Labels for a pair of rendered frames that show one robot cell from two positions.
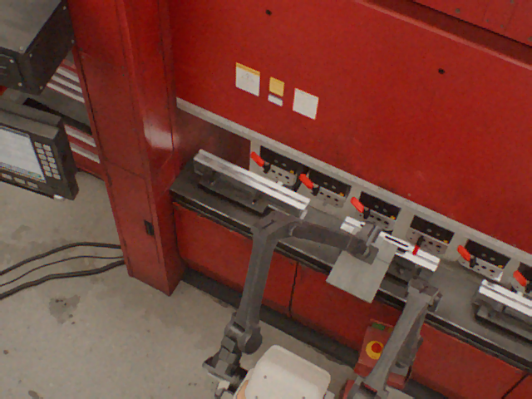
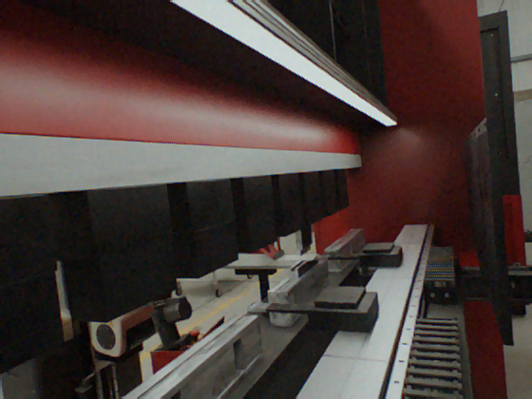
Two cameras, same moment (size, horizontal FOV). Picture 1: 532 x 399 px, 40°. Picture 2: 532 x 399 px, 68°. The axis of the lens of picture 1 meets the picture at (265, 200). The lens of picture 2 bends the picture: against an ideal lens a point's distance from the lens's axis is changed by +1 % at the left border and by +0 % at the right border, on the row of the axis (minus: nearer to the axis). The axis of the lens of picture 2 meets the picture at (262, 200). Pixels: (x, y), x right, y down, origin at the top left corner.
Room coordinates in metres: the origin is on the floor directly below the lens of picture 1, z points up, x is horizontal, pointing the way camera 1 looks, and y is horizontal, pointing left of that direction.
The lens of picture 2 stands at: (1.34, -1.70, 1.27)
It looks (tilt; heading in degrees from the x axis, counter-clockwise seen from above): 3 degrees down; 92
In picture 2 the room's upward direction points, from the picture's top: 6 degrees counter-clockwise
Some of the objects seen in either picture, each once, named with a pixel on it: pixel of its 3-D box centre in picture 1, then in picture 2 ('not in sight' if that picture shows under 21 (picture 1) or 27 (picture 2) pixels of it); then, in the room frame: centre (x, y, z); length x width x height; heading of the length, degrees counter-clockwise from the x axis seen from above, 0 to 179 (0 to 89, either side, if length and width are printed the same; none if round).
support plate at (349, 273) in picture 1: (362, 263); (264, 260); (1.29, -0.38, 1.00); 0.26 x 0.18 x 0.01; 156
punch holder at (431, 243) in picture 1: (432, 227); (277, 203); (1.35, -0.60, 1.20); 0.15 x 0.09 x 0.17; 66
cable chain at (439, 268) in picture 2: not in sight; (440, 269); (1.71, -0.79, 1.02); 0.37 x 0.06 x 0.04; 66
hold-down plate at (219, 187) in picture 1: (233, 194); not in sight; (1.61, 0.13, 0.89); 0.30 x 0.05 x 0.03; 66
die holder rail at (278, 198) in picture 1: (250, 185); (347, 248); (1.64, 0.06, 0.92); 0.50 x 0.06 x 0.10; 66
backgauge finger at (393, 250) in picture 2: not in sight; (355, 254); (1.57, -0.49, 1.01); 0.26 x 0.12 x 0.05; 156
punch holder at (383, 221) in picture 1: (381, 204); (301, 198); (1.43, -0.42, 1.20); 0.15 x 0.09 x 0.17; 66
